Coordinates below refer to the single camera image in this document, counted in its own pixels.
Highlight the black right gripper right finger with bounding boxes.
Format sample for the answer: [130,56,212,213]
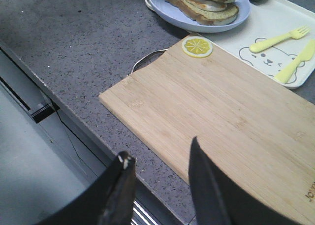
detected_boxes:
[189,137,295,225]

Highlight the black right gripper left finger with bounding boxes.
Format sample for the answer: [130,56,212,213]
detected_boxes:
[38,151,135,225]

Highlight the light blue plate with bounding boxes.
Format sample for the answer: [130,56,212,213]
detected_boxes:
[149,0,251,33]

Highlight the white bear tray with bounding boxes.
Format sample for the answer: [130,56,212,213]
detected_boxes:
[145,0,315,90]

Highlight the wooden cutting board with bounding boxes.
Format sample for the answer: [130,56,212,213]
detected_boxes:
[99,43,315,225]

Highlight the lemon slice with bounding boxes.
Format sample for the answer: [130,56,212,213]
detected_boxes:
[182,36,213,58]

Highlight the yellow plastic knife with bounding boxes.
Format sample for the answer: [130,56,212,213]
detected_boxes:
[274,39,315,84]

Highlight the fried egg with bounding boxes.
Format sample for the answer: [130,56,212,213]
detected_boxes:
[186,0,227,12]

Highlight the metal board handle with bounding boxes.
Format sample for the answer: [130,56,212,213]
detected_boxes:
[130,48,168,74]

